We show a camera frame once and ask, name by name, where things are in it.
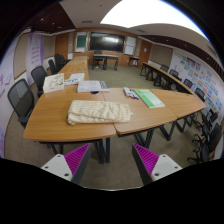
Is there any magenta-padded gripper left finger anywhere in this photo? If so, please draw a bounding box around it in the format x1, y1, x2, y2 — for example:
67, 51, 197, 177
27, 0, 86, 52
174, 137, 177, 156
40, 143, 93, 186

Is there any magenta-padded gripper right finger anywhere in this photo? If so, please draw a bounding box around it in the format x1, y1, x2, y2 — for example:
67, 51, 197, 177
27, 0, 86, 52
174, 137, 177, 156
131, 143, 183, 186

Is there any cream zigzag knit towel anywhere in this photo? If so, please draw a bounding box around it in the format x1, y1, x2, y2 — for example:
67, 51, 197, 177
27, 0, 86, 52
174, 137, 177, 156
66, 99, 134, 126

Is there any green folder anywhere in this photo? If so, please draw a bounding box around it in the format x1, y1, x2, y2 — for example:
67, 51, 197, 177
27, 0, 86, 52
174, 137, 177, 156
133, 88, 166, 109

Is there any white marker red cap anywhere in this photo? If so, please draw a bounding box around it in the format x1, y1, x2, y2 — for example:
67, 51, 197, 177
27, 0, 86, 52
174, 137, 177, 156
131, 89, 140, 101

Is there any group of black chairs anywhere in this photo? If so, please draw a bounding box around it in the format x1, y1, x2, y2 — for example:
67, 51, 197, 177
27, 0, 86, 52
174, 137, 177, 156
159, 63, 224, 164

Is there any white whiteboard eraser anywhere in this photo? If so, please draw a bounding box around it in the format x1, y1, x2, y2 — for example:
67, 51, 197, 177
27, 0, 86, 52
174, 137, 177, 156
122, 86, 134, 98

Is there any white and grey book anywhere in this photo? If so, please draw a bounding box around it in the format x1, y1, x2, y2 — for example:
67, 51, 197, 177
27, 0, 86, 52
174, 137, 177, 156
76, 80, 111, 93

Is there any white open cardboard box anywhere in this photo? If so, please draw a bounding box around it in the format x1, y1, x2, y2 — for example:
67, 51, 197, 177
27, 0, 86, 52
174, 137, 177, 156
42, 73, 65, 94

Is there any white printed paper sheet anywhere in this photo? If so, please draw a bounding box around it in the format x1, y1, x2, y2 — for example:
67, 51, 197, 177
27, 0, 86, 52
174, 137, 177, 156
64, 72, 86, 86

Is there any black mesh office chair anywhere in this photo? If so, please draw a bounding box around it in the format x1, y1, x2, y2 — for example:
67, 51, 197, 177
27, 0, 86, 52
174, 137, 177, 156
30, 65, 49, 98
54, 53, 72, 70
47, 58, 59, 76
7, 78, 36, 129

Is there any long wooden table row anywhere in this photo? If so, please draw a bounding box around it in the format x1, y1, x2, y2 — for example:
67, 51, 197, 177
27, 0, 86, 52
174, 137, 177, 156
139, 61, 198, 96

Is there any small wooden side desk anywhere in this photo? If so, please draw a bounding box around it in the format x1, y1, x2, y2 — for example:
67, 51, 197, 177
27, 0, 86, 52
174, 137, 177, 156
128, 55, 140, 67

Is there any wooden desk with black legs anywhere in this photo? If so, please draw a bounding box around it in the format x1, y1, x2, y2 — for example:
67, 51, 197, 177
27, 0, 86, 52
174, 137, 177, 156
92, 53, 120, 71

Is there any brown wooden door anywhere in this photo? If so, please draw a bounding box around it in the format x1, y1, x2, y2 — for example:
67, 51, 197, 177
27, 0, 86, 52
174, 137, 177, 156
137, 39, 153, 69
54, 33, 70, 61

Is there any black desk chair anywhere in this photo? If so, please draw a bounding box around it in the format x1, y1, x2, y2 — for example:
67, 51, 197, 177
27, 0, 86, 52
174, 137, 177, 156
93, 49, 104, 69

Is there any plain white whiteboard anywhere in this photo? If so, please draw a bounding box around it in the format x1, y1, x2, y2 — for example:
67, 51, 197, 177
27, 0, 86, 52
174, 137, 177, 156
124, 35, 137, 56

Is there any whiteboard with green panel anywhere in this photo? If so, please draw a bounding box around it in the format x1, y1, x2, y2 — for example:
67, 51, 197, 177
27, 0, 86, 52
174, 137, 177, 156
74, 31, 88, 53

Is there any bright ceiling light panel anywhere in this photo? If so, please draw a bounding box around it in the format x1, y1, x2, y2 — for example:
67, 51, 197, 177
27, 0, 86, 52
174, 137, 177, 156
99, 0, 209, 41

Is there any colourful wall posters group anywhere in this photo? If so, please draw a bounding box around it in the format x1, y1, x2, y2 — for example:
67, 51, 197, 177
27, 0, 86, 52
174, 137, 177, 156
179, 54, 224, 113

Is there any large white purple wall banner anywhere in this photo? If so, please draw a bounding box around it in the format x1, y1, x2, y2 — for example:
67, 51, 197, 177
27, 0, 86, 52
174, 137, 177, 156
0, 36, 19, 158

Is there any narrow purple wall banner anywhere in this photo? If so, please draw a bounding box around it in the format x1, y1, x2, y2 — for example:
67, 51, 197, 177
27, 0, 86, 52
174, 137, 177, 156
25, 32, 45, 86

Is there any large black wall screen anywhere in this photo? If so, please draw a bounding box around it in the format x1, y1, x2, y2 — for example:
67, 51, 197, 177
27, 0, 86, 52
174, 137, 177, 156
88, 31, 126, 53

